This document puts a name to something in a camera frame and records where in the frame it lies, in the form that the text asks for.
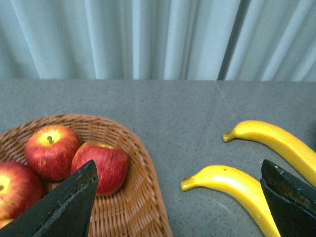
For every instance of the red apple with yellow top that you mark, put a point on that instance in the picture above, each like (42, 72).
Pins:
(20, 189)

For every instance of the brown wicker basket with apples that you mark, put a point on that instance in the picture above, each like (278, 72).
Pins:
(137, 209)

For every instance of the yellow banana with dark spot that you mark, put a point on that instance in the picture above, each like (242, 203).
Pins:
(245, 189)

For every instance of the dark red apple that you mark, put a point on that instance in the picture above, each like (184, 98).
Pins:
(50, 151)

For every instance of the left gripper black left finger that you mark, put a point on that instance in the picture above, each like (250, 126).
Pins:
(63, 212)

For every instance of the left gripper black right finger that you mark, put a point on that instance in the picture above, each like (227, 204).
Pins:
(292, 202)

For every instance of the red striped apple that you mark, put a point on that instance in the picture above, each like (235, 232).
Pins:
(112, 165)

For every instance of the yellow plastic banana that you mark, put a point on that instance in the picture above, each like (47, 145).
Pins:
(299, 155)

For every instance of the pale grey curtain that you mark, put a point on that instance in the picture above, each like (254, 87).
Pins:
(264, 40)

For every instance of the red-yellow apple, yellow side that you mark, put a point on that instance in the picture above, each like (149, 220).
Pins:
(4, 222)

